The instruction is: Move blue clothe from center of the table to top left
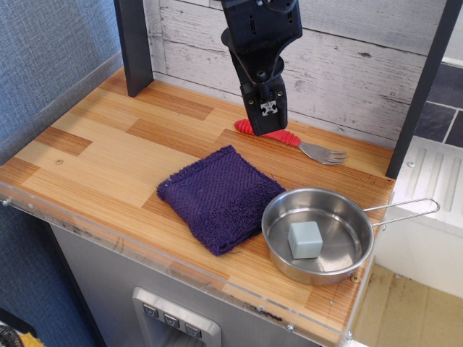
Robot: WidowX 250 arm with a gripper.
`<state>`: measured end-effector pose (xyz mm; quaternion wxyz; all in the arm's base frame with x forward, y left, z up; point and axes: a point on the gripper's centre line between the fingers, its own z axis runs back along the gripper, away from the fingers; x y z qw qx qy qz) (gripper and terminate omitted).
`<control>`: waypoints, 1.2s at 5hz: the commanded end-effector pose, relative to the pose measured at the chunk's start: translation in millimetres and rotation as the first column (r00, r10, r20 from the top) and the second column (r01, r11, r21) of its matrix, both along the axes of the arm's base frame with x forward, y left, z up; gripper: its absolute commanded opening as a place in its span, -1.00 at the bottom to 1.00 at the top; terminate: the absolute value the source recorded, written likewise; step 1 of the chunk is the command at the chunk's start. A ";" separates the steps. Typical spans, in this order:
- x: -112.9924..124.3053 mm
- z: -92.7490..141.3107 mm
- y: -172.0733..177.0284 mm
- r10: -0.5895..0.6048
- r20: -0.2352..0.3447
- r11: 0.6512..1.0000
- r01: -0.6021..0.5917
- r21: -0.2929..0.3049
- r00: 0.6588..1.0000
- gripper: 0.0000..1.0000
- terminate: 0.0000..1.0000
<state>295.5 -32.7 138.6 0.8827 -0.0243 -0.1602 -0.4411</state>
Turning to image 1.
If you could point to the stainless steel pan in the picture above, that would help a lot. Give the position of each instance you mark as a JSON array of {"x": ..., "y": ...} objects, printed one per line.
[{"x": 347, "y": 233}]

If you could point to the purple terry cloth napkin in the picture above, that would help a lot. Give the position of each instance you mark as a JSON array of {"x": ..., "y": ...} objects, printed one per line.
[{"x": 221, "y": 198}]

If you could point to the dark vertical post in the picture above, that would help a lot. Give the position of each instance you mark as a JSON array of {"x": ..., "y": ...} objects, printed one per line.
[
  {"x": 437, "y": 49},
  {"x": 133, "y": 36}
]

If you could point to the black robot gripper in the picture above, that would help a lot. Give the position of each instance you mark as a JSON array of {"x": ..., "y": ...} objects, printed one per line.
[{"x": 257, "y": 32}]

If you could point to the left dark vertical post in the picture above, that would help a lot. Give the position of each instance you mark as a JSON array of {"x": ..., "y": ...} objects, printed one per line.
[{"x": 133, "y": 36}]

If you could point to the white ribbed sink drainboard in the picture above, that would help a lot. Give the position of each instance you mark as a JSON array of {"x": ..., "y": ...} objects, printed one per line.
[{"x": 432, "y": 170}]

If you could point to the yellow black object at corner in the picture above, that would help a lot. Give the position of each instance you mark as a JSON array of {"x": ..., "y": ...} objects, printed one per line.
[{"x": 11, "y": 338}]

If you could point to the pale green cube block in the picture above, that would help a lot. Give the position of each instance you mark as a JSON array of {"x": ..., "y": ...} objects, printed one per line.
[{"x": 305, "y": 240}]

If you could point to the silver button control panel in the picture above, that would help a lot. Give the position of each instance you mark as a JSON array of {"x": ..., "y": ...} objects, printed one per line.
[{"x": 165, "y": 323}]

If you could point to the red handled metal fork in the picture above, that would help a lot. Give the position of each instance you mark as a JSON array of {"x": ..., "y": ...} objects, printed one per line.
[{"x": 318, "y": 153}]

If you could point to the clear acrylic table edge guard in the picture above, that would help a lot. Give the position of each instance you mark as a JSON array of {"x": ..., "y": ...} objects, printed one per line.
[{"x": 263, "y": 309}]

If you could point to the right dark vertical post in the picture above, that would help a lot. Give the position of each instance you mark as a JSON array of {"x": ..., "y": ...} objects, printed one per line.
[{"x": 437, "y": 49}]

